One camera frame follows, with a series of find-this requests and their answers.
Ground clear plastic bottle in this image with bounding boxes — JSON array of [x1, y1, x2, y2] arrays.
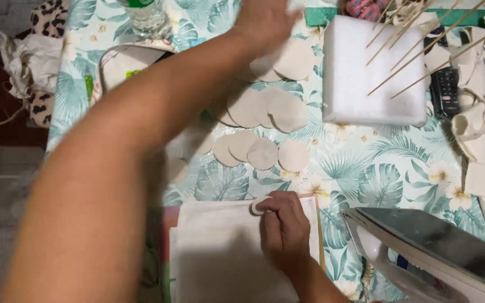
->
[[116, 0, 173, 41]]

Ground white foam block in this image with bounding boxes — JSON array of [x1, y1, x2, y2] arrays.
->
[[322, 15, 428, 128]]

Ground crumpled white cloth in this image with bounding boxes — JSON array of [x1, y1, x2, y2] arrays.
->
[[0, 32, 64, 100]]

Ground leopard print fabric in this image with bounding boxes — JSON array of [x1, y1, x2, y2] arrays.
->
[[26, 0, 70, 128]]

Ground cream fabric piece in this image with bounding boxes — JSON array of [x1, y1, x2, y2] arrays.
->
[[250, 196, 273, 216]]

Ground green flat box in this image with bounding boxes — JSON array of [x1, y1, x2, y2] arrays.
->
[[304, 7, 485, 29]]

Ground white clothes iron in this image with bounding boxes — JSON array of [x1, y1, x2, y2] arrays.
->
[[342, 206, 485, 303]]

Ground bundle of wooden skewers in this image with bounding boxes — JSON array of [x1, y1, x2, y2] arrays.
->
[[365, 0, 485, 100]]

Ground leaf print tablecloth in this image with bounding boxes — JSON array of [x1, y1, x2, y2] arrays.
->
[[45, 0, 485, 303]]

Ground white iron cord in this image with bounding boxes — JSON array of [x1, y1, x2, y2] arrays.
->
[[360, 260, 374, 303]]

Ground white zip pouch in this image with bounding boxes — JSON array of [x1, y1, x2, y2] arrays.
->
[[99, 41, 177, 96]]

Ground cream fabric with cut holes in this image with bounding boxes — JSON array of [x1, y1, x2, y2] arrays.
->
[[421, 8, 485, 237]]

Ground group of cream fabric circles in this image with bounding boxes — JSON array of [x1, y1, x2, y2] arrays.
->
[[164, 38, 317, 174]]

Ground black remote control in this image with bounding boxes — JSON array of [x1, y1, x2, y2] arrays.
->
[[424, 25, 461, 121]]

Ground person's right hand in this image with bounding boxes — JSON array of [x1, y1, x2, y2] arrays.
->
[[256, 190, 312, 270]]

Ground person's left hand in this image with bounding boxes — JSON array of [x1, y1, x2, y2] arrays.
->
[[230, 0, 305, 58]]

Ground pink knitted items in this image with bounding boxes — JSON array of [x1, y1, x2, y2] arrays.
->
[[341, 0, 391, 22]]

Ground white pressing cloth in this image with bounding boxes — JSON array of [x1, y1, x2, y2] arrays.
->
[[169, 196, 321, 303]]

